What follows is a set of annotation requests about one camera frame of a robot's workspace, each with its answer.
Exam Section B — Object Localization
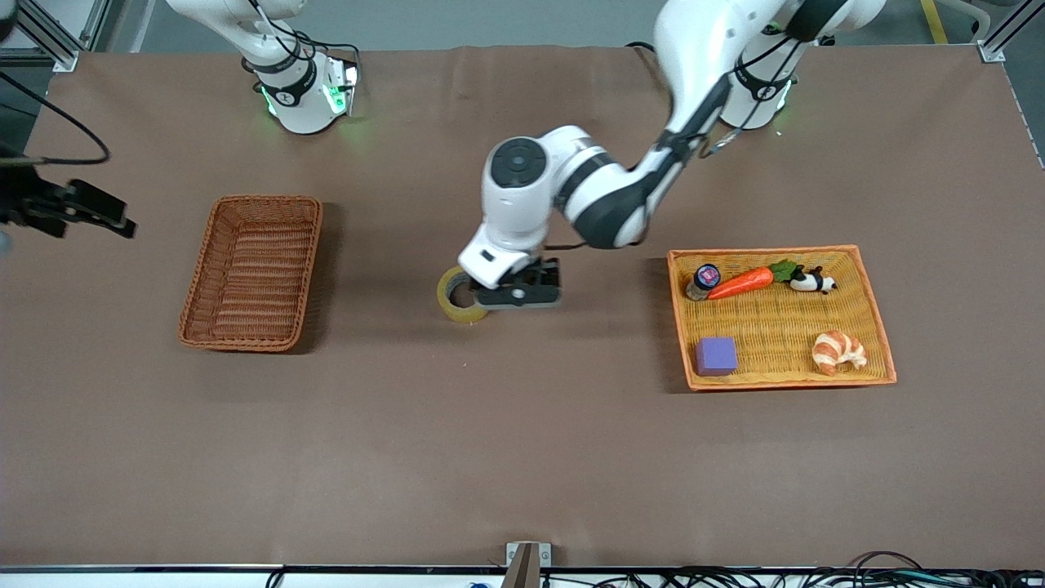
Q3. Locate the black white panda toy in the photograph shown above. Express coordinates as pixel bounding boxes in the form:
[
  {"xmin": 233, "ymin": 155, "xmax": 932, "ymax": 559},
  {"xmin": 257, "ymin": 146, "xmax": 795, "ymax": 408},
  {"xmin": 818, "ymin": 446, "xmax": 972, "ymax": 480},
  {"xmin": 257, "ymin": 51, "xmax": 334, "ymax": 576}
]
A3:
[{"xmin": 789, "ymin": 265, "xmax": 838, "ymax": 296}]

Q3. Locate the black cable bundle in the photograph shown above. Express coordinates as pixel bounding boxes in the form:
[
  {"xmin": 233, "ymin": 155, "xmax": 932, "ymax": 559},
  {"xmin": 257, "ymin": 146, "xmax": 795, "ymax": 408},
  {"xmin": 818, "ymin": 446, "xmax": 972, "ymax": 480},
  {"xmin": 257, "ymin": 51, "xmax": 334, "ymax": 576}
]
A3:
[{"xmin": 539, "ymin": 551, "xmax": 1045, "ymax": 588}]

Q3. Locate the clear yellowish tape roll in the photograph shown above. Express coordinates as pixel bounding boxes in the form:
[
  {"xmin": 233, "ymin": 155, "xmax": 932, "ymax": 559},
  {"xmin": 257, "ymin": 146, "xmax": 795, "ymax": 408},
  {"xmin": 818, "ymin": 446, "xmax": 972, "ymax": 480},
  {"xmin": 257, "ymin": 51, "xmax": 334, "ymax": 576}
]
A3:
[{"xmin": 436, "ymin": 265, "xmax": 491, "ymax": 324}]

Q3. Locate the brown table cover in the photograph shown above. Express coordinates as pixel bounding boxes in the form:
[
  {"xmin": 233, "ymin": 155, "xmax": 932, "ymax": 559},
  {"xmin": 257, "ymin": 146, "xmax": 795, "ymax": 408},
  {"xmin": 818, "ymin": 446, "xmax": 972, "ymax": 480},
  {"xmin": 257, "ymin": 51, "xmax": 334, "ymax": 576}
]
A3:
[{"xmin": 0, "ymin": 45, "xmax": 1045, "ymax": 570}]

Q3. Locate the purple cube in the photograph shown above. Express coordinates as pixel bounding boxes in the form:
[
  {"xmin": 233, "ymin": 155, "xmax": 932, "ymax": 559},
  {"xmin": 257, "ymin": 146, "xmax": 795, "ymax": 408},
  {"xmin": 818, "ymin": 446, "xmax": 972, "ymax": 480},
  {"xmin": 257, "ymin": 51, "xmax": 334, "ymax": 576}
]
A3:
[{"xmin": 694, "ymin": 336, "xmax": 740, "ymax": 377}]

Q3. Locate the toy croissant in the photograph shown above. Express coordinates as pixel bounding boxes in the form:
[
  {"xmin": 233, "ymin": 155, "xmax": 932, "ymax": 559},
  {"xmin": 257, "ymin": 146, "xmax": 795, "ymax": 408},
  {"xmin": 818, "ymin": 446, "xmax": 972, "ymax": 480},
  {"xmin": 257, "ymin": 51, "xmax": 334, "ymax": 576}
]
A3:
[{"xmin": 811, "ymin": 330, "xmax": 868, "ymax": 377}]

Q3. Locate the orange toy carrot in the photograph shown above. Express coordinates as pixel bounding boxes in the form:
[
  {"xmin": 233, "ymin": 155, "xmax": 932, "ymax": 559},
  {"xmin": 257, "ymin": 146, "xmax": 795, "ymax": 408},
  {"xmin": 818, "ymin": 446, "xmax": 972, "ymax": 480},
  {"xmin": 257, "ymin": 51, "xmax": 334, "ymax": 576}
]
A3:
[{"xmin": 706, "ymin": 259, "xmax": 805, "ymax": 301}]

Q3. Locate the small bottle purple cap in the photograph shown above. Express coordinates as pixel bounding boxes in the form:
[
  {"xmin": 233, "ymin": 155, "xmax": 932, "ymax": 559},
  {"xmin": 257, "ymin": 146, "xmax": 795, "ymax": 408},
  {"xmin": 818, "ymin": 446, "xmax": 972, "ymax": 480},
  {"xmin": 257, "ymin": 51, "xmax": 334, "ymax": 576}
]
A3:
[{"xmin": 686, "ymin": 263, "xmax": 723, "ymax": 302}]

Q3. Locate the aluminium frame profile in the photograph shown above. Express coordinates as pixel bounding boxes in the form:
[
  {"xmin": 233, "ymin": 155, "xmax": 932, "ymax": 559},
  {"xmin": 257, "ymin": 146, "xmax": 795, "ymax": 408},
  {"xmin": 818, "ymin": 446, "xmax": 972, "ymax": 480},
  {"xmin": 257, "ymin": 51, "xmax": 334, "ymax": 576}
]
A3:
[
  {"xmin": 0, "ymin": 0, "xmax": 111, "ymax": 73},
  {"xmin": 976, "ymin": 0, "xmax": 1045, "ymax": 64}
]

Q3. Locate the brown wicker basket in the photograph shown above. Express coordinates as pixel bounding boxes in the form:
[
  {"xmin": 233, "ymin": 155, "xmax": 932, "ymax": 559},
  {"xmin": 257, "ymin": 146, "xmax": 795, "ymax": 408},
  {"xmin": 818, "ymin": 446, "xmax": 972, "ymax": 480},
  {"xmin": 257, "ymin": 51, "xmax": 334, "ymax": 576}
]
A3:
[{"xmin": 178, "ymin": 194, "xmax": 324, "ymax": 354}]

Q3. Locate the orange wicker basket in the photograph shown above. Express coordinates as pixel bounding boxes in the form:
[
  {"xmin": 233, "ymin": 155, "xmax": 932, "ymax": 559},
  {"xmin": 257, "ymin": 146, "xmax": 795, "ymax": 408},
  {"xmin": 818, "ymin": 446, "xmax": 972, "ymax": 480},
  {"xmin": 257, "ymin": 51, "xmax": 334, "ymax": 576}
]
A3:
[{"xmin": 666, "ymin": 244, "xmax": 898, "ymax": 392}]

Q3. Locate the metal table edge bracket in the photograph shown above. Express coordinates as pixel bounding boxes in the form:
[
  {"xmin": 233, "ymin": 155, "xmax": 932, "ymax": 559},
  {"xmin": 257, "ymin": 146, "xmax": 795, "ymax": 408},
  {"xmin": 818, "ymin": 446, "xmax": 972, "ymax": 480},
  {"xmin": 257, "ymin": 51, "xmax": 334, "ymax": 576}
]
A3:
[{"xmin": 505, "ymin": 541, "xmax": 552, "ymax": 588}]

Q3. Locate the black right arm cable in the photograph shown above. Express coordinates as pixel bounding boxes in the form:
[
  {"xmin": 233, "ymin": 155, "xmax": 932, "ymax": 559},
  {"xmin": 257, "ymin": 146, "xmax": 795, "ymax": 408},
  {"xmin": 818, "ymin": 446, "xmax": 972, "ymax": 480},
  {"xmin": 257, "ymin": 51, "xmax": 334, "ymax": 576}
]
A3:
[{"xmin": 0, "ymin": 72, "xmax": 112, "ymax": 167}]

